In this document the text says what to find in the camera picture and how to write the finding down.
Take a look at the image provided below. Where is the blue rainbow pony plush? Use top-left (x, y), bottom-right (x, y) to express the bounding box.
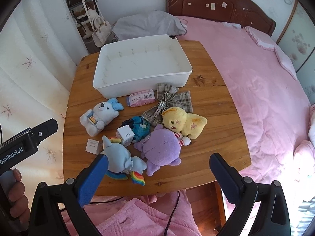
top-left (102, 136), bottom-right (147, 186)

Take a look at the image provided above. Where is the small white box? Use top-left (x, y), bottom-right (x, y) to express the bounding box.
top-left (85, 138), bottom-right (103, 155)

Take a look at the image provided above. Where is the white medicine box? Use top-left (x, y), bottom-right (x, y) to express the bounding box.
top-left (116, 125), bottom-right (134, 147)

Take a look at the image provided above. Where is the white bear plush blue bow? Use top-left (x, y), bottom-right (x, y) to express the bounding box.
top-left (80, 98), bottom-right (124, 137)

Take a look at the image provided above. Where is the purple plush toy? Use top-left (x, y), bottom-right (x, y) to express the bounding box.
top-left (133, 124), bottom-right (191, 176)

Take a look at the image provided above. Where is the yellow plush toy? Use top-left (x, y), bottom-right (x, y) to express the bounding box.
top-left (162, 107), bottom-right (208, 139)

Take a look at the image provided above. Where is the plaid bow hair clip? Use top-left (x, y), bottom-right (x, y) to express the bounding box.
top-left (142, 83), bottom-right (193, 126)

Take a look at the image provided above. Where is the pink tissue packet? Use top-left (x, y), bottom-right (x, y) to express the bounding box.
top-left (127, 89), bottom-right (155, 107)

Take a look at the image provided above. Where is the person's left hand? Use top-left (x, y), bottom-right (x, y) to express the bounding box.
top-left (8, 168), bottom-right (30, 224)

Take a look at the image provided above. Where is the wooden table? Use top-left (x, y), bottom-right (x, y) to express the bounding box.
top-left (62, 41), bottom-right (251, 196)

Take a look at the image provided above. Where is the pink bed quilt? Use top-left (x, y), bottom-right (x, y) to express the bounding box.
top-left (180, 16), bottom-right (314, 201)

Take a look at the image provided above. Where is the white floral curtain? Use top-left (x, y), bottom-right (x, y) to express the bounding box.
top-left (1, 0), bottom-right (88, 200)

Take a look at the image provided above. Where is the white plastic storage bin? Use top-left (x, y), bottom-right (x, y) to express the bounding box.
top-left (93, 35), bottom-right (193, 99)

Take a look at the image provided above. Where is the pink pillow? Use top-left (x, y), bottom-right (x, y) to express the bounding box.
top-left (245, 26), bottom-right (297, 80)

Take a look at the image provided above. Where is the white handbag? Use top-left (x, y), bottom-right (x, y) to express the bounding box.
top-left (92, 16), bottom-right (112, 47)

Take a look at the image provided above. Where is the cow pattern plush bag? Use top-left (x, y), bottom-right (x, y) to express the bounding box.
top-left (70, 5), bottom-right (94, 39)

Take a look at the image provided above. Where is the grey cloth cover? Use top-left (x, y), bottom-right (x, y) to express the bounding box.
top-left (113, 10), bottom-right (186, 41)

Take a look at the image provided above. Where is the dark wooden headboard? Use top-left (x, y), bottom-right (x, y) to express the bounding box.
top-left (166, 0), bottom-right (276, 36)

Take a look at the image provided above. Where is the black cable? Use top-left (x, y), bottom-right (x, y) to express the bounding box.
top-left (59, 190), bottom-right (181, 236)

